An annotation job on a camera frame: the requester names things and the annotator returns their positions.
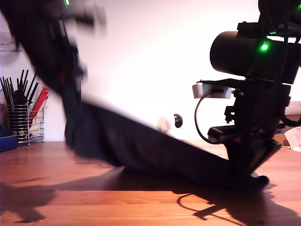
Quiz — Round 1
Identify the white paper packet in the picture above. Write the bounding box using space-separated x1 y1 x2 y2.
29 112 45 137

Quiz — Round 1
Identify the grey underwear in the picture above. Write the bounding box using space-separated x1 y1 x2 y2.
64 84 270 193

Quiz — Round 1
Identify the red packet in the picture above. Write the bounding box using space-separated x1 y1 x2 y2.
30 86 50 119

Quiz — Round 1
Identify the wooden chair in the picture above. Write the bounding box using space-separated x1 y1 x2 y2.
279 101 301 146

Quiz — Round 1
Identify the white security camera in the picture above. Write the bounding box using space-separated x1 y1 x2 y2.
157 113 184 139

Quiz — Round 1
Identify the white tissue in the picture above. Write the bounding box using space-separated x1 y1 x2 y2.
284 127 301 151

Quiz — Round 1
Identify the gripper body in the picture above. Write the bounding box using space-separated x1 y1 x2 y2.
208 105 286 145

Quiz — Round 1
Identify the wire utensil holder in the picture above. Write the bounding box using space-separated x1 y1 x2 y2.
7 105 45 145

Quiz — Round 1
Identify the black chopstick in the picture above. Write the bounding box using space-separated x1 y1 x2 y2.
0 76 13 106
8 76 16 106
28 81 39 105
17 69 24 91
20 69 29 95

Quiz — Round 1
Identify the blue box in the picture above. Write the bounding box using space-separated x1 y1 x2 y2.
0 135 18 153

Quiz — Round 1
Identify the white light switch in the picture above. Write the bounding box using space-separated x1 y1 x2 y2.
0 30 21 51

